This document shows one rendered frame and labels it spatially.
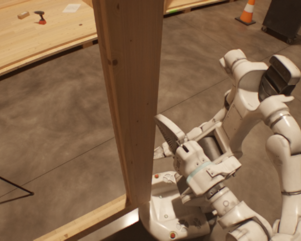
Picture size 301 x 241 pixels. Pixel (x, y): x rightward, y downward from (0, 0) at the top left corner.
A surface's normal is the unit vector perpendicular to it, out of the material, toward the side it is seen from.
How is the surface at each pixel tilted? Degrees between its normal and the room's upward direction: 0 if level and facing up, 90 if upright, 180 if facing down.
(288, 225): 50
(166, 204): 0
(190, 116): 0
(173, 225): 0
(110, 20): 90
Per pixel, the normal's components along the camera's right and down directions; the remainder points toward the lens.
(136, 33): 0.51, 0.68
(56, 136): 0.05, -0.63
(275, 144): -0.95, -0.04
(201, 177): -0.43, -0.33
